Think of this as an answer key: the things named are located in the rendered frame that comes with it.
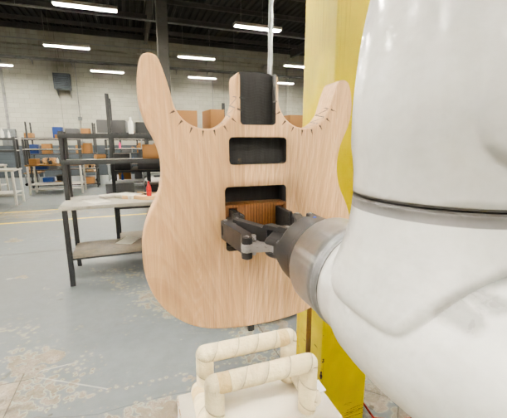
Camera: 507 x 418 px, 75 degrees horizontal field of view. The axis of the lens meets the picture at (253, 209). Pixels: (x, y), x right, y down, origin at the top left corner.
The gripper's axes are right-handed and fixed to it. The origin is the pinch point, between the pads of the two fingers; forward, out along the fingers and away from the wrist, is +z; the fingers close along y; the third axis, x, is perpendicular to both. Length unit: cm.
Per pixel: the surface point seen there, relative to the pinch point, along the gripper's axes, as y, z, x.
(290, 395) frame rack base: 7.4, 2.5, -35.6
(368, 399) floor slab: 108, 99, -145
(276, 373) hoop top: 2.2, -3.0, -25.7
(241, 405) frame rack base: -2.0, 3.1, -35.6
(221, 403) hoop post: -7.1, -2.8, -28.8
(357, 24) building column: 70, 75, 58
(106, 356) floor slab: -50, 198, -143
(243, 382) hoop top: -3.5, -3.0, -25.9
